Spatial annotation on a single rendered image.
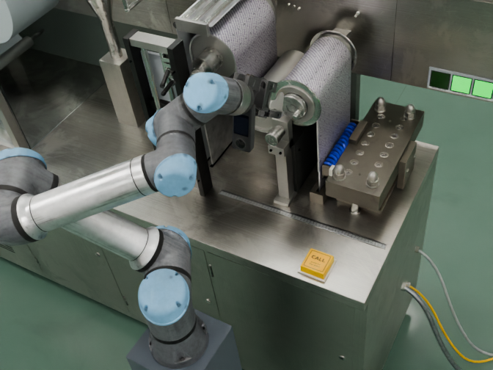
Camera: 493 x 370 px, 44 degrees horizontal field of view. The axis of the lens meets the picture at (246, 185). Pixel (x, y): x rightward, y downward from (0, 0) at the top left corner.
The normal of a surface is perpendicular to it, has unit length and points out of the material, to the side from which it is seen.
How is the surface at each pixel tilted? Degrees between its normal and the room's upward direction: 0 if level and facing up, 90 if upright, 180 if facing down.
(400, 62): 90
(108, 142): 0
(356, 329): 90
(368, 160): 0
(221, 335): 0
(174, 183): 90
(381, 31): 90
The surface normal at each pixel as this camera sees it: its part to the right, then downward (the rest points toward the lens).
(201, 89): -0.44, 0.05
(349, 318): -0.48, 0.65
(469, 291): -0.11, -0.70
